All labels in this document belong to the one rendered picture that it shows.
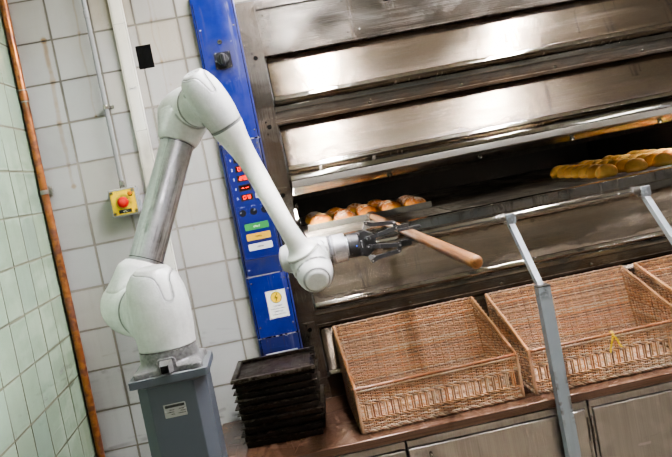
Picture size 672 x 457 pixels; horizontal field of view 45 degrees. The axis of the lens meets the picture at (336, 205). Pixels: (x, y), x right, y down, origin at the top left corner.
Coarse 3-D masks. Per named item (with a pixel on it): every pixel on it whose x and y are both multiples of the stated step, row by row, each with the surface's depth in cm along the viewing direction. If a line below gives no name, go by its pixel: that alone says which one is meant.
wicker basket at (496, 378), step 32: (384, 320) 306; (416, 320) 306; (448, 320) 307; (480, 320) 302; (352, 352) 302; (384, 352) 303; (416, 352) 304; (448, 352) 304; (480, 352) 305; (512, 352) 265; (352, 384) 262; (384, 384) 260; (416, 384) 261; (448, 384) 262; (480, 384) 263; (512, 384) 274; (384, 416) 261; (416, 416) 262
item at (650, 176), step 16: (624, 176) 320; (640, 176) 316; (656, 176) 316; (544, 192) 318; (560, 192) 313; (576, 192) 314; (592, 192) 315; (480, 208) 311; (496, 208) 312; (512, 208) 312; (432, 224) 310
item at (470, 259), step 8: (376, 216) 326; (400, 232) 265; (408, 232) 250; (416, 232) 240; (416, 240) 238; (424, 240) 224; (432, 240) 216; (440, 240) 211; (432, 248) 216; (440, 248) 204; (448, 248) 196; (456, 248) 190; (448, 256) 198; (456, 256) 186; (464, 256) 180; (472, 256) 175; (472, 264) 174; (480, 264) 174
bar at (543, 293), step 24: (624, 192) 277; (648, 192) 277; (504, 216) 274; (528, 216) 275; (384, 240) 271; (528, 264) 261; (552, 312) 253; (552, 336) 253; (552, 360) 254; (552, 384) 257; (576, 432) 255; (576, 456) 255
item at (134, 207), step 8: (112, 192) 292; (120, 192) 292; (136, 192) 294; (112, 200) 292; (128, 200) 293; (136, 200) 293; (112, 208) 292; (120, 208) 292; (128, 208) 293; (136, 208) 293; (120, 216) 293
